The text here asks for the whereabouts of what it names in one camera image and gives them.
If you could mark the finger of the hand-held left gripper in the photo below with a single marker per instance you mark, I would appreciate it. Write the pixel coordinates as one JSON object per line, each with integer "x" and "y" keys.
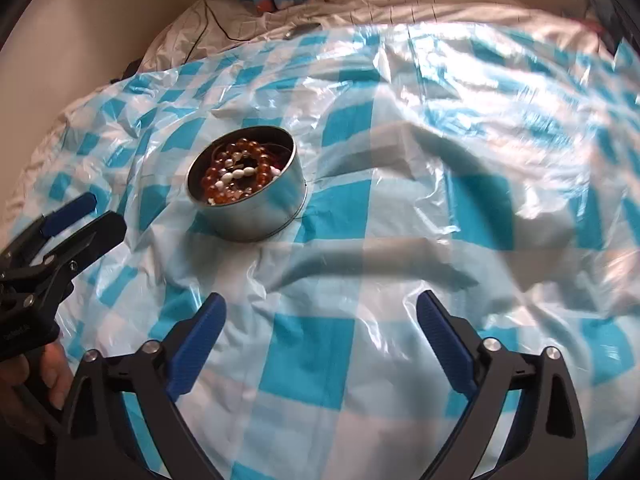
{"x": 95, "y": 237}
{"x": 67, "y": 215}

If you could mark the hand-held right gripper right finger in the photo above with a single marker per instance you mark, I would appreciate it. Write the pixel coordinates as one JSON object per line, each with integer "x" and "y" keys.
{"x": 445, "y": 345}

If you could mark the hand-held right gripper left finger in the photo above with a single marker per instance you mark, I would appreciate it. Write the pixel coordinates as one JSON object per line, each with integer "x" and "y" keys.
{"x": 196, "y": 350}

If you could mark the round metal tin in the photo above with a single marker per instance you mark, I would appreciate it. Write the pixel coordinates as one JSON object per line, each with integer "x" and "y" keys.
{"x": 260, "y": 212}

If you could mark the person's left hand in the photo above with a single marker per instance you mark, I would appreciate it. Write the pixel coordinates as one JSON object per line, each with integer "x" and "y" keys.
{"x": 52, "y": 380}

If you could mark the blue checkered plastic sheet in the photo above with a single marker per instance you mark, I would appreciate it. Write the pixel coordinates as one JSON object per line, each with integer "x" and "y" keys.
{"x": 350, "y": 210}

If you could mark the pale grid bed sheet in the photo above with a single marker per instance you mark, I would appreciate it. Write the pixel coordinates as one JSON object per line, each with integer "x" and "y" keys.
{"x": 400, "y": 6}

